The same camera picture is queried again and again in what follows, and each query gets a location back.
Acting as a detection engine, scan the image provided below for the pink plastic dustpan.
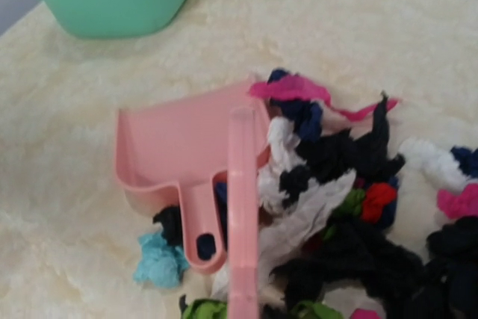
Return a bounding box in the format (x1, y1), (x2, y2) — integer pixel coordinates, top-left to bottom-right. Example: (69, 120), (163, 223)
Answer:
(115, 79), (270, 274)

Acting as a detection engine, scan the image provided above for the pink plastic hand brush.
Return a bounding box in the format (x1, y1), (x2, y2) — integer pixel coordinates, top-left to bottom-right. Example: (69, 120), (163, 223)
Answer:
(227, 108), (259, 319)

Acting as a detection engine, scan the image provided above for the magenta paper scrap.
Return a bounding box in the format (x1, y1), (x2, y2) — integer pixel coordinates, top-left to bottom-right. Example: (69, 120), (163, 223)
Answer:
(248, 75), (378, 122)

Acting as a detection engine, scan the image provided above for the light blue paper scrap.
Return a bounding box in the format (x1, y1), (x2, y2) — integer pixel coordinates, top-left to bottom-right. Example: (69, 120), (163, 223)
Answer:
(133, 232), (189, 289)

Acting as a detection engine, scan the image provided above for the red paper scrap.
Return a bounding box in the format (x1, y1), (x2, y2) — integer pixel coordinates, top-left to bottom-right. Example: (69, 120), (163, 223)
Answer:
(361, 182), (397, 223)

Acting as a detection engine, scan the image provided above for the green paper scrap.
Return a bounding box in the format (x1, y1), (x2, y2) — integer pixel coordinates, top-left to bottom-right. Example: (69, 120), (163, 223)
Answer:
(179, 294), (227, 319)

